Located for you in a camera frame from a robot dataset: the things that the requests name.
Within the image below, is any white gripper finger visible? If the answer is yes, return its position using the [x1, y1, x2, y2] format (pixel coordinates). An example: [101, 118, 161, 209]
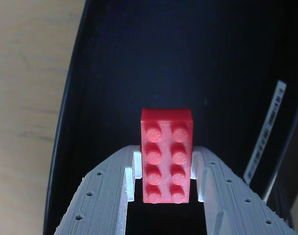
[53, 144, 143, 235]
[190, 146, 297, 235]

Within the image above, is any red lego block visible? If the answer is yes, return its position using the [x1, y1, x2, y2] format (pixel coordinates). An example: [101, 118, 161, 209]
[140, 108, 194, 204]

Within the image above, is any black box bin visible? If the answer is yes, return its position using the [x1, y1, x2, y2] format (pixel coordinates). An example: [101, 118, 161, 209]
[42, 0, 298, 235]

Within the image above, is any white barcode label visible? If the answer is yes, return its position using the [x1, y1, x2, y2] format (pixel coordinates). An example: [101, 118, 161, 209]
[243, 80, 287, 184]

